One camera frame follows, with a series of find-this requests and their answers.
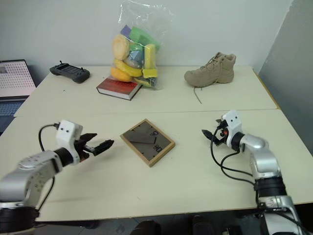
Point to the yellow-green tall sponge block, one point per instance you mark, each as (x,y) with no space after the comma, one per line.
(149,56)

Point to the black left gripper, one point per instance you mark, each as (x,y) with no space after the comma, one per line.
(82,149)

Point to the purple sponge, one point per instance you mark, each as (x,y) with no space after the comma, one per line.
(126,30)

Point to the small yellow-green sponge block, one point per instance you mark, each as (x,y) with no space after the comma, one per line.
(149,73)

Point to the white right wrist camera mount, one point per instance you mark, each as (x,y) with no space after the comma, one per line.
(233,122)

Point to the red hardcover book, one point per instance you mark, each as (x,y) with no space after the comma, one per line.
(118,88)

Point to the clear plastic bag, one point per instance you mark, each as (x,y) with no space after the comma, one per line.
(146,22)

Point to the tan suede boot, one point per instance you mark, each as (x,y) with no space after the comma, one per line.
(215,72)

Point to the open laptop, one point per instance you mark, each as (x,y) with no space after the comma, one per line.
(13,80)

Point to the orange round sponge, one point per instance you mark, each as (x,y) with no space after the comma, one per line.
(119,74)

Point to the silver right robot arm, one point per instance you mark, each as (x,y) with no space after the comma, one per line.
(265,159)

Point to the green sponge block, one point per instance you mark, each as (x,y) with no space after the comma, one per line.
(143,36)

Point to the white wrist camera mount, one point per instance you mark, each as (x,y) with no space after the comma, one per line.
(233,122)
(66,132)

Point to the bright yellow round sponge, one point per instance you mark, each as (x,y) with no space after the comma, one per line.
(129,68)

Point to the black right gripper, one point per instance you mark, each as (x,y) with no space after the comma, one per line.
(222,139)

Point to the wooden picture frame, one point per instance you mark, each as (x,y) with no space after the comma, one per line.
(146,142)

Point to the grey partition panel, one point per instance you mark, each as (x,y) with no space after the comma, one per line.
(288,73)

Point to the black handheld controller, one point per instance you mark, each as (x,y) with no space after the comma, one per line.
(69,72)

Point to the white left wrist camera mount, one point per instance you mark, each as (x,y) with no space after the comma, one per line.
(66,132)

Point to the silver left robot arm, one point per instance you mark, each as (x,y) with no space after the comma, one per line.
(22,178)

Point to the pale yellow round sponge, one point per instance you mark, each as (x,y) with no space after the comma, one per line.
(120,47)

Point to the blue grey sponge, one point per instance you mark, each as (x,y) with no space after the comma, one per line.
(134,58)

